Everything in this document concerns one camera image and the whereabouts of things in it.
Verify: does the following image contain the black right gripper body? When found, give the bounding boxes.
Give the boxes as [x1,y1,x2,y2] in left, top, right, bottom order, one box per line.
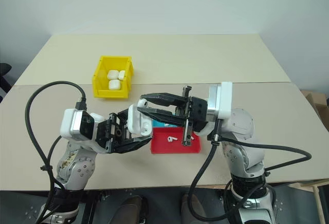
[175,85,209,147]

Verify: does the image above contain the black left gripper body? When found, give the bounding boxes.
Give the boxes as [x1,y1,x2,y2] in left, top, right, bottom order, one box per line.
[95,113,134,155]

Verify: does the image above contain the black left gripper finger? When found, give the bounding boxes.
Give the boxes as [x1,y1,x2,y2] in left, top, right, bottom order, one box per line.
[109,135,154,155]
[117,106,133,126]

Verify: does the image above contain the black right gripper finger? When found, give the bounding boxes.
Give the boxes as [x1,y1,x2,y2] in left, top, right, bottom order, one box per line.
[136,106,186,127]
[139,92,186,107]

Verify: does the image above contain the yellow plastic bin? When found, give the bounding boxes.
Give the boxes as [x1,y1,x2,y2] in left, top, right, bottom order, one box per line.
[92,55,135,99]

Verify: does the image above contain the blue card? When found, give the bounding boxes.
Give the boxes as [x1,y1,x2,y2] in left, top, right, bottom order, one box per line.
[151,120,178,128]

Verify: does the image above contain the red plastic tray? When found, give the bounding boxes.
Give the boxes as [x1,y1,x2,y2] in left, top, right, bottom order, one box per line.
[150,127,202,155]

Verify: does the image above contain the black chair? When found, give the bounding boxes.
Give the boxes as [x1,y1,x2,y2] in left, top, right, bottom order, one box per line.
[0,63,13,103]

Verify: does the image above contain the brown cardboard box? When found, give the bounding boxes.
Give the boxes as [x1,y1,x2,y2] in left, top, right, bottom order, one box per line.
[300,89,329,133]

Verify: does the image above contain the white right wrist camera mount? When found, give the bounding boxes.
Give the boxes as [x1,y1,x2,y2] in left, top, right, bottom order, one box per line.
[194,81,234,137]

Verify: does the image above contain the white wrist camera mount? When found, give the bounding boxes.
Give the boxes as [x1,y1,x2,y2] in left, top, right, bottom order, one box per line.
[194,81,234,137]
[60,108,105,143]

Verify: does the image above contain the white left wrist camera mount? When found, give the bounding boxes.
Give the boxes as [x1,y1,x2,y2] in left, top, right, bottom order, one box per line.
[60,108,105,143]

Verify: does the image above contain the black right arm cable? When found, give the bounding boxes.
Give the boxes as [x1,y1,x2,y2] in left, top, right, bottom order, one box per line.
[188,119,314,221]

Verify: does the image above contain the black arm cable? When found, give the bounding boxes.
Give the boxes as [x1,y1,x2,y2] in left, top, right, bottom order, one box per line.
[24,80,87,224]
[188,119,314,221]

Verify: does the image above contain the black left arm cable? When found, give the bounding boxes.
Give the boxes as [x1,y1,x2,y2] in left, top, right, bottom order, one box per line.
[24,80,87,224]

